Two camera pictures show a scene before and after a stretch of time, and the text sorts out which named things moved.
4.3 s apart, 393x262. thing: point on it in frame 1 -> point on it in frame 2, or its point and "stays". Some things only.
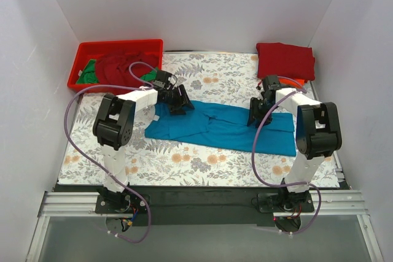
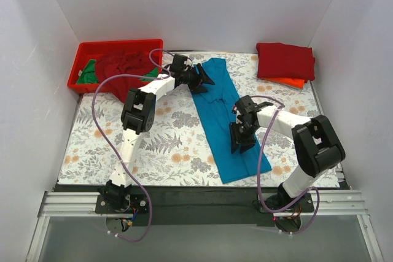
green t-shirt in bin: (89, 75) stays
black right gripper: (258, 110) -> (242, 133)
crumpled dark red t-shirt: (113, 69) stays
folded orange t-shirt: (287, 83) stays
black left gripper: (181, 98) -> (196, 78)
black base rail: (171, 205) stays
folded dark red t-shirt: (285, 61) stays
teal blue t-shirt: (223, 127) -> (216, 104)
